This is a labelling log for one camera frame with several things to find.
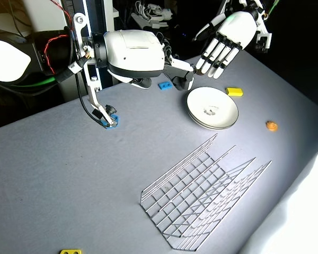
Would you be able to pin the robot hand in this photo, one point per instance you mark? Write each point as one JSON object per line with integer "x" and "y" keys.
{"x": 238, "y": 29}
{"x": 135, "y": 53}

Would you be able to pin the white round plate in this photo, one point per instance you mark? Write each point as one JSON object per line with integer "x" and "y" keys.
{"x": 212, "y": 105}
{"x": 198, "y": 122}

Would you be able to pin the spare white robot hand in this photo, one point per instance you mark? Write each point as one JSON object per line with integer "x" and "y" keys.
{"x": 153, "y": 13}

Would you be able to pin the blue two-hole block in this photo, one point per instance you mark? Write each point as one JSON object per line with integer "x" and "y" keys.
{"x": 165, "y": 85}

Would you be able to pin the yellow rectangular block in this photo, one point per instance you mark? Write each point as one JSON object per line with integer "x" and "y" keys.
{"x": 234, "y": 91}

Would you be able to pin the blue pentagon block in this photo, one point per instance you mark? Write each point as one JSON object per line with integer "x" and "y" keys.
{"x": 116, "y": 123}

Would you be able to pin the small orange toy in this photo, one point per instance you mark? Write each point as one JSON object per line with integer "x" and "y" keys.
{"x": 271, "y": 126}

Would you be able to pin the grey table cloth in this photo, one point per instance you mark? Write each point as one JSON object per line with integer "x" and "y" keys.
{"x": 69, "y": 172}

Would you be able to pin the yellow block with holes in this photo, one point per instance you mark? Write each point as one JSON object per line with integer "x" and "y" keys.
{"x": 70, "y": 252}

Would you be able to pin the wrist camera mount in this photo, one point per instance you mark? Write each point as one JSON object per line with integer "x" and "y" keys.
{"x": 91, "y": 87}
{"x": 263, "y": 34}

